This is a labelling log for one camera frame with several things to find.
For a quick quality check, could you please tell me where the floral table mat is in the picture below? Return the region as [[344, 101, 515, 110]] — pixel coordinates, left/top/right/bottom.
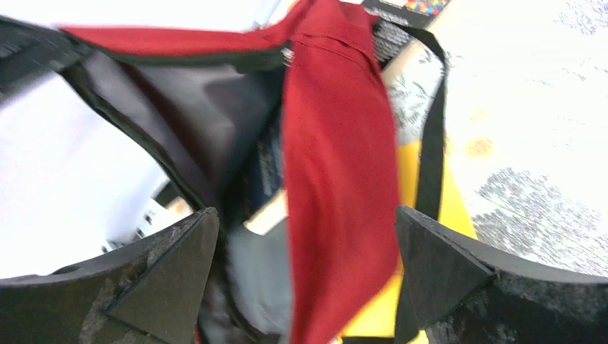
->
[[432, 1, 607, 276]]

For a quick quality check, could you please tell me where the yellow notebook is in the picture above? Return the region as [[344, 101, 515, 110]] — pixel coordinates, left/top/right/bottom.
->
[[340, 141, 490, 343]]

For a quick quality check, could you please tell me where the red student backpack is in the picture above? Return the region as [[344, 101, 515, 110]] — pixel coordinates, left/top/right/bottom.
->
[[0, 0, 450, 344]]

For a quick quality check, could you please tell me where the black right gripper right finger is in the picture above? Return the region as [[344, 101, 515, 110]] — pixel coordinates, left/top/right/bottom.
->
[[395, 206, 607, 343]]

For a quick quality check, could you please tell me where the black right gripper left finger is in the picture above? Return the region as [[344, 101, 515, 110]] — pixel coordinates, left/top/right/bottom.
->
[[1, 208, 219, 343]]

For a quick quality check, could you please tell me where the dark blue book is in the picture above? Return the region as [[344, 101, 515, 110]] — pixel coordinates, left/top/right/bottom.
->
[[242, 127, 288, 236]]

